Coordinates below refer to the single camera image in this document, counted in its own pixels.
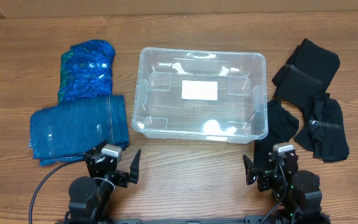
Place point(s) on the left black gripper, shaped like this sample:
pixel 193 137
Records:
pixel 124 178

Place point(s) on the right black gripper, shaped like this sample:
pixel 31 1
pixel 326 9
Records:
pixel 264 176

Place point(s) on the small black garment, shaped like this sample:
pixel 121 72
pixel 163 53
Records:
pixel 282 126

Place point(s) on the blue denim jeans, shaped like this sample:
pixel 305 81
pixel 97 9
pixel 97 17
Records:
pixel 65 132

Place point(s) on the sparkly blue sequin garment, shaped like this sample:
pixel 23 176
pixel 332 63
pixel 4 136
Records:
pixel 86 71

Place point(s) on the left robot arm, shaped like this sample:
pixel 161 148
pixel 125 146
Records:
pixel 90 195

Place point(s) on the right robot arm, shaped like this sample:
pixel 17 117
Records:
pixel 296 192

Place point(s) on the crumpled black taped garment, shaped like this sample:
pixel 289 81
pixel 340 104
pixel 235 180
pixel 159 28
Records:
pixel 323 132

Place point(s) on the clear plastic storage bin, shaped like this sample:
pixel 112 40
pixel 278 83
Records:
pixel 201 95

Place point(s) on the large folded black garment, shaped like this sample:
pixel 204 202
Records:
pixel 308 72

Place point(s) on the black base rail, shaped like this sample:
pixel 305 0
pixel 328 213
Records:
pixel 191 221

